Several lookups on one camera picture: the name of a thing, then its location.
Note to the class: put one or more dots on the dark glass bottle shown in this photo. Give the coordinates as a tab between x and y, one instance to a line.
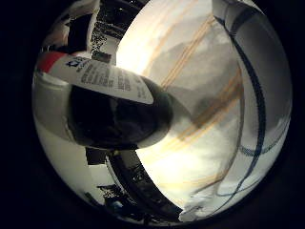
108	111

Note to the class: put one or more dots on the white cloth yellow stripes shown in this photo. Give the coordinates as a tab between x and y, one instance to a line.
190	111

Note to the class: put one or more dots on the white cloth blue stripes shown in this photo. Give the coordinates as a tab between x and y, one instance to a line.
263	79

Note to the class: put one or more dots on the leafy potted plant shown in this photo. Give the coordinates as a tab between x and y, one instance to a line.
99	35

